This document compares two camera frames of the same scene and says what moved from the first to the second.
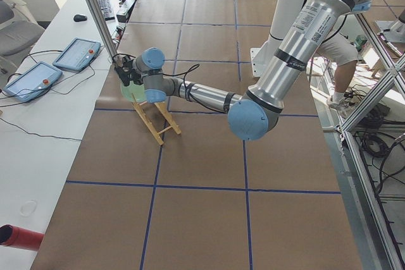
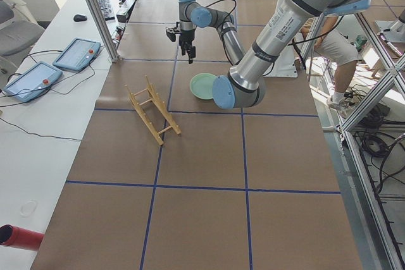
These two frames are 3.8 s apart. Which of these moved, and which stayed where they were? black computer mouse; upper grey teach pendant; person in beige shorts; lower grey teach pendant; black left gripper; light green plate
Moved: light green plate; black left gripper
Stayed: person in beige shorts; upper grey teach pendant; lower grey teach pendant; black computer mouse
